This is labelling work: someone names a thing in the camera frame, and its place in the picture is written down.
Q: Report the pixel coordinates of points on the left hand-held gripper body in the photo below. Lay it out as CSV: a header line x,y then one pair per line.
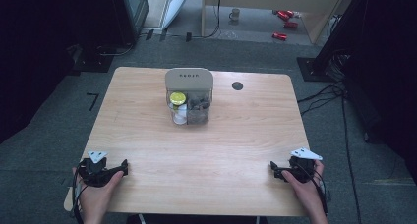
x,y
93,171

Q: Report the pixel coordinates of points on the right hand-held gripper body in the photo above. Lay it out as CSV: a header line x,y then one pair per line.
x,y
302,166

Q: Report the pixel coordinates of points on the yellow-lidded white bottle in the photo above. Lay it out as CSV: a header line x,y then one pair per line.
x,y
179,106

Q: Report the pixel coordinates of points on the clear storage box with lid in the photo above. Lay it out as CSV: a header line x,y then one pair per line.
x,y
189,95

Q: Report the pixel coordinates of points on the person's right hand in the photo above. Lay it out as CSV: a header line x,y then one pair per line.
x,y
306,189

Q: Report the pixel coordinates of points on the person's left hand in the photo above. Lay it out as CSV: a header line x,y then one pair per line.
x,y
100,196

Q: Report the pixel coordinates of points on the black round table grommet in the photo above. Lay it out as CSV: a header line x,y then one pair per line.
x,y
237,85

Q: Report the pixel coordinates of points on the black stand base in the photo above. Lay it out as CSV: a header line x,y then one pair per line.
x,y
311,70

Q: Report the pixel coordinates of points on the red can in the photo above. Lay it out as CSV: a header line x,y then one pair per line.
x,y
284,14
290,25
279,36

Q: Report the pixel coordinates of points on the dark monitor on stand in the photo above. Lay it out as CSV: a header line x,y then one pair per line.
x,y
129,14

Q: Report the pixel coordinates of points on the wooden shelf unit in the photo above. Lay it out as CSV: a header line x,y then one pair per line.
x,y
272,11

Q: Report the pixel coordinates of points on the grey mug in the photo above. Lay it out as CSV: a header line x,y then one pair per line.
x,y
234,14

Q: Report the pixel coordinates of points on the white board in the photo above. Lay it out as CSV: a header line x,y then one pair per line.
x,y
175,6

